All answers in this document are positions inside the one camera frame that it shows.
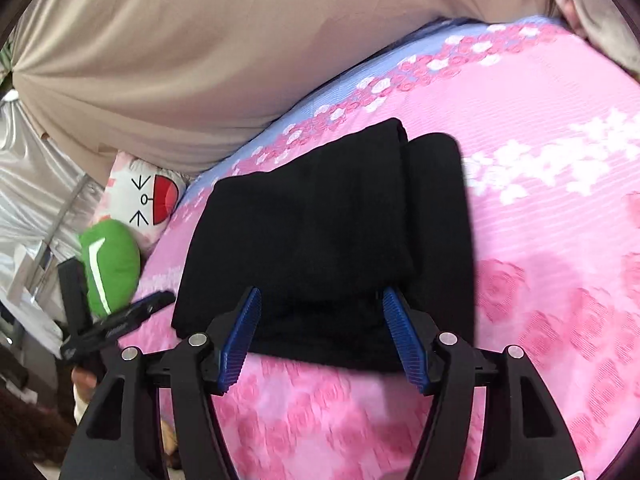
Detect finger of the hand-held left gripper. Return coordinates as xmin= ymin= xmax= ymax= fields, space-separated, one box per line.
xmin=57 ymin=259 xmax=96 ymax=339
xmin=60 ymin=290 xmax=177 ymax=361

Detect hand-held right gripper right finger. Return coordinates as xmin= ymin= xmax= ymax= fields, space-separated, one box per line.
xmin=381 ymin=287 xmax=586 ymax=480

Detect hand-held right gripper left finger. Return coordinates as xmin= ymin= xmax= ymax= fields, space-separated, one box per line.
xmin=59 ymin=286 xmax=263 ymax=480

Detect black pants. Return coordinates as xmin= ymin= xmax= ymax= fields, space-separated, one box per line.
xmin=171 ymin=117 xmax=476 ymax=373

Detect person's left hand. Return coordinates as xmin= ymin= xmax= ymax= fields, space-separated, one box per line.
xmin=71 ymin=366 xmax=103 ymax=401

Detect green plush pillow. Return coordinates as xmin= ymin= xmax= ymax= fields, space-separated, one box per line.
xmin=80 ymin=220 xmax=142 ymax=318

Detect white furniture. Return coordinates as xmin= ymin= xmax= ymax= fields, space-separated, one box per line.
xmin=0 ymin=240 xmax=66 ymax=351

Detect grey metal rod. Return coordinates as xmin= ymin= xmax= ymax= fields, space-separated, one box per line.
xmin=42 ymin=177 xmax=103 ymax=251

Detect dark brown fuzzy cloth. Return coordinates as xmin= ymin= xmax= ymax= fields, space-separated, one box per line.
xmin=0 ymin=387 xmax=76 ymax=476

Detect white cartoon face pillow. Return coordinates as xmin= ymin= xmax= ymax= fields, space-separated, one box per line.
xmin=92 ymin=152 xmax=188 ymax=256

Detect shiny satin curtain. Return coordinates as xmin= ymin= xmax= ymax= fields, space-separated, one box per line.
xmin=0 ymin=87 xmax=108 ymax=311

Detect pink floral bedsheet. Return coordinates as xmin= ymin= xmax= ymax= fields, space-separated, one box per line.
xmin=117 ymin=16 xmax=640 ymax=480

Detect beige quilt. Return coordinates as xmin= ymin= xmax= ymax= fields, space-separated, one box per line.
xmin=10 ymin=0 xmax=556 ymax=186

